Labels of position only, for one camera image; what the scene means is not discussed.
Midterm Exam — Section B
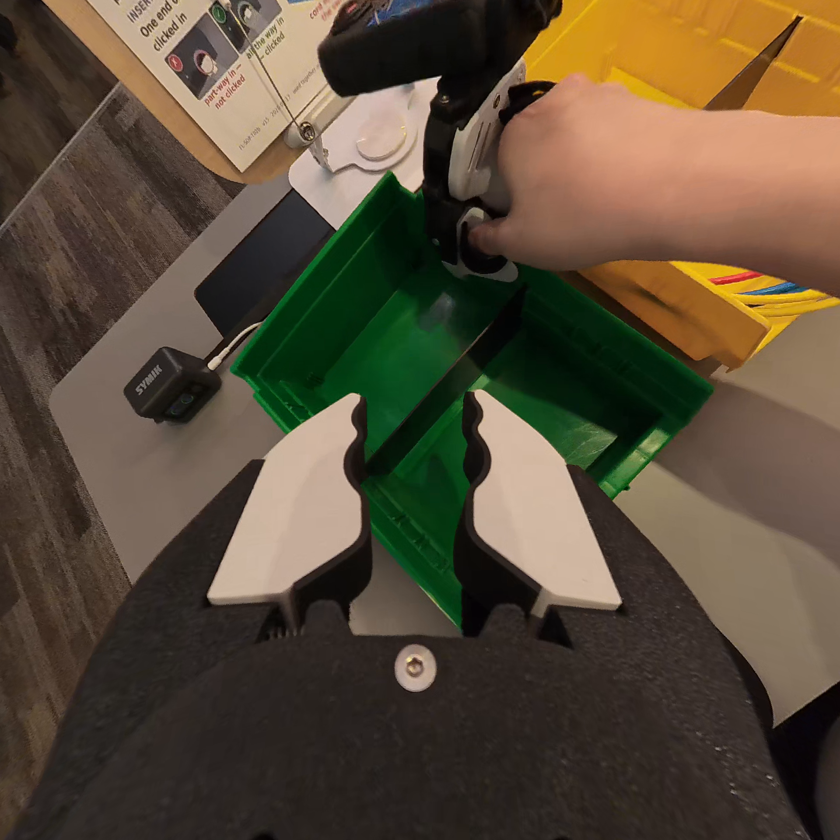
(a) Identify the white thin cable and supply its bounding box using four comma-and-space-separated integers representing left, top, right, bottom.
206, 322, 265, 370

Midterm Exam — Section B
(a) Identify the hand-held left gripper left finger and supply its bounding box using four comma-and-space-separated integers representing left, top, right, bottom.
206, 392, 373, 609

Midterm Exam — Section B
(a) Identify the black bin divider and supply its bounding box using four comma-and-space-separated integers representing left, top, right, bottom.
704, 14, 805, 110
364, 285, 527, 478

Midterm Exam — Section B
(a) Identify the person's right hand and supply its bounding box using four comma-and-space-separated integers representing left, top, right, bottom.
469, 71, 665, 273

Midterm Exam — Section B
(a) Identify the yellow plastic bin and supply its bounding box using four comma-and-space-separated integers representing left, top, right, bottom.
525, 0, 840, 373

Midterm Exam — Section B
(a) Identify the white stand base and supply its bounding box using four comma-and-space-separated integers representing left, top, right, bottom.
283, 77, 439, 212

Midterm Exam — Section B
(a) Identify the green plastic bin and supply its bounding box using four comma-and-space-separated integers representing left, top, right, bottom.
230, 171, 715, 629

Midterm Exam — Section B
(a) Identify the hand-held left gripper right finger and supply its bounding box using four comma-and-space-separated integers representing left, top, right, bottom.
454, 389, 624, 622

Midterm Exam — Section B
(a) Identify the small black camera box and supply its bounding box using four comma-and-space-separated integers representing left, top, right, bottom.
123, 346, 224, 425

